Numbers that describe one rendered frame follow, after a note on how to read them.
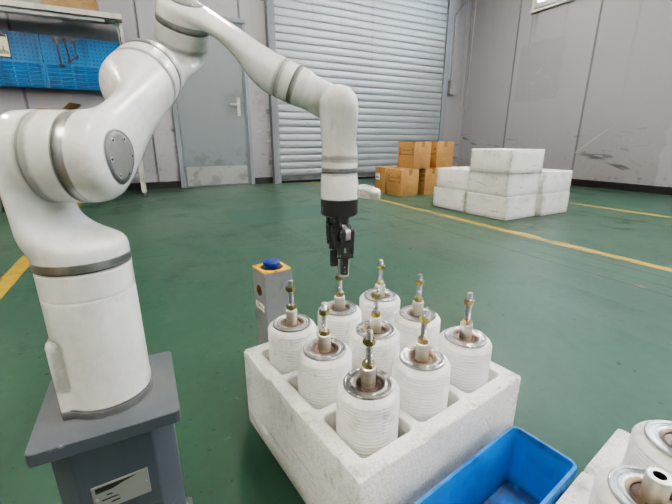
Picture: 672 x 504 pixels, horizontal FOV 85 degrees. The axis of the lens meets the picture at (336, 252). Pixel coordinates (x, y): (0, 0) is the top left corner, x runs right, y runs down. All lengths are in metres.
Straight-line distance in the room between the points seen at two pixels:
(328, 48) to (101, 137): 5.73
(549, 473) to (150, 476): 0.61
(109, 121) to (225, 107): 5.09
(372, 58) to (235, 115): 2.33
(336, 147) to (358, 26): 5.73
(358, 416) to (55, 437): 0.35
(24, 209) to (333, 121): 0.46
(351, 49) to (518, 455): 5.91
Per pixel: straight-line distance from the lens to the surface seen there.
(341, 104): 0.69
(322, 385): 0.65
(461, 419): 0.68
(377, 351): 0.70
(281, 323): 0.76
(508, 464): 0.82
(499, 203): 3.21
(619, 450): 0.72
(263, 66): 0.73
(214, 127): 5.48
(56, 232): 0.46
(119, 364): 0.50
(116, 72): 0.56
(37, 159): 0.44
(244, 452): 0.86
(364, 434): 0.59
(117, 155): 0.44
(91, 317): 0.47
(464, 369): 0.72
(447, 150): 4.66
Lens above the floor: 0.60
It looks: 17 degrees down
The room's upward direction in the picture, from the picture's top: straight up
